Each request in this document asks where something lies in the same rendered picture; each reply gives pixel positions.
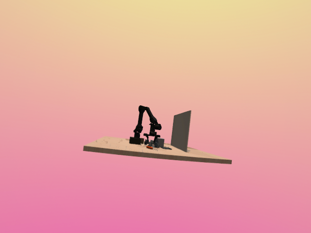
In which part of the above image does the dark grey wall panel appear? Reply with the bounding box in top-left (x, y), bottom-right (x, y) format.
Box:
top-left (171, 110), bottom-right (191, 152)

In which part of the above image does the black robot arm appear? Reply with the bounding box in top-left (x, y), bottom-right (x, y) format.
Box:
top-left (133, 105), bottom-right (162, 138)

